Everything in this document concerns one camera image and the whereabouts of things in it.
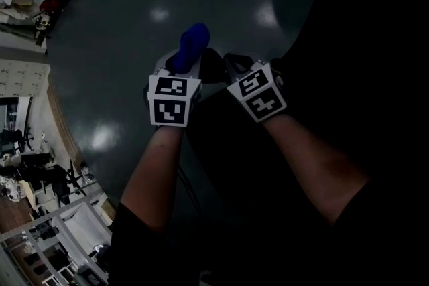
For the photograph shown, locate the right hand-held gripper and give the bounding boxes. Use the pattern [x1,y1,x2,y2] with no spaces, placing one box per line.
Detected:
[223,52,288,123]

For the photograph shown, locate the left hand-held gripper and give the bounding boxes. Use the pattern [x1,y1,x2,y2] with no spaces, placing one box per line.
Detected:
[147,49,204,127]

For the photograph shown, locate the blue cloth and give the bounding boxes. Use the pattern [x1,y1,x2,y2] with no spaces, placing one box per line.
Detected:
[166,23,211,75]

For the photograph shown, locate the person's left forearm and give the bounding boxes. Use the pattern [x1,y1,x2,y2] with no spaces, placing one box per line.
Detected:
[119,123,184,234]

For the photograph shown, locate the person's right forearm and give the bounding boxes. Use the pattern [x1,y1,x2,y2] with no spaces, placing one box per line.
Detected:
[263,113,370,227]

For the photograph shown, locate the small white floor object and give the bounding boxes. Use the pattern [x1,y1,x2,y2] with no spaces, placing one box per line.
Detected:
[79,161,95,182]

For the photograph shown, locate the red bag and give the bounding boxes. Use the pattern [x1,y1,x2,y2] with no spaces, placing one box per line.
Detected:
[39,0,62,15]

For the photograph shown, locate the white locker cabinet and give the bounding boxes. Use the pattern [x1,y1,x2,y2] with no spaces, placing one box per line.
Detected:
[0,58,52,99]

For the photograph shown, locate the person's black shirt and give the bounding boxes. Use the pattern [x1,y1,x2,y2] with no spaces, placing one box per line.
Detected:
[109,177,429,286]

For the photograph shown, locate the white metal shelf rack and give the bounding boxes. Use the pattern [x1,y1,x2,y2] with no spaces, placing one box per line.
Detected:
[0,177,114,286]

